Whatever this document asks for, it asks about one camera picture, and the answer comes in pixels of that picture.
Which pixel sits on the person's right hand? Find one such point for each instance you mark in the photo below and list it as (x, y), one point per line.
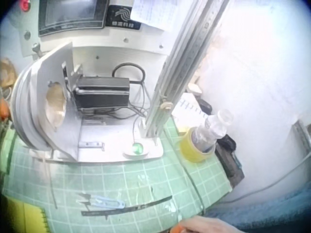
(211, 224)

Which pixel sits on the blue denim cloth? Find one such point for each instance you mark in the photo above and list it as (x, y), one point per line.
(267, 213)

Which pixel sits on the black box device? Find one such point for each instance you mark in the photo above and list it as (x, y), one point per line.
(230, 162)

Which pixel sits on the black thin ruler strip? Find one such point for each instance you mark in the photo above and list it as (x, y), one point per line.
(145, 205)

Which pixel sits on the yellow tape roll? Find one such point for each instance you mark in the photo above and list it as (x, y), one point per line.
(192, 153)

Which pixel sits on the clear plastic bottle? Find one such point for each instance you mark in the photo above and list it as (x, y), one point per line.
(211, 128)

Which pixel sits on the green round button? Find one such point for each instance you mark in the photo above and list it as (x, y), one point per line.
(137, 148)

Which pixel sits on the blue thread snips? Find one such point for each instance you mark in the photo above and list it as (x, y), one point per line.
(107, 201)

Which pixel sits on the green cutting mat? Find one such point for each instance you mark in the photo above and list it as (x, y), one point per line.
(109, 179)

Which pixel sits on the white printed notebook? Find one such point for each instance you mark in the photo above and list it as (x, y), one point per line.
(187, 109)

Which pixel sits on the small metal plate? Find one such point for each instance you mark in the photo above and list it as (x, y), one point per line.
(91, 144)

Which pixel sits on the aluminium column with scale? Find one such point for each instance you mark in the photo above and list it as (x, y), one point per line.
(179, 65)

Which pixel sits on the black power supply box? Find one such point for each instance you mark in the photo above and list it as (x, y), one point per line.
(102, 93)

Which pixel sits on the yellow spiral notebook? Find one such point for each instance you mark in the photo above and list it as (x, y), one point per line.
(22, 218)

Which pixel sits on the copper coloured cone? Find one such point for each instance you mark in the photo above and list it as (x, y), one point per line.
(56, 104)

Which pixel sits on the white paper sheet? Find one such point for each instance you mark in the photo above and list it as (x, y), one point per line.
(155, 13)

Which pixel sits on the black label plate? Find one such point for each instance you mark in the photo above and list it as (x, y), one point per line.
(122, 17)

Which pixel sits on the orange object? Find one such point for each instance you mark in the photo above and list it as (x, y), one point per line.
(3, 109)

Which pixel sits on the black framed monitor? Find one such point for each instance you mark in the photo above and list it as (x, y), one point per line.
(70, 14)

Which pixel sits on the red push button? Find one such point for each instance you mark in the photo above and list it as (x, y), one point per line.
(25, 4)

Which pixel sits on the grey metal bracket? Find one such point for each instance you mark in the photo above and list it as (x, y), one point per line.
(302, 136)

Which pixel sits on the white machine frame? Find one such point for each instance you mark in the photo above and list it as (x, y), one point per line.
(116, 51)

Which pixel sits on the white bracket plate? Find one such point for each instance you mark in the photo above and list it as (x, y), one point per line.
(60, 65)

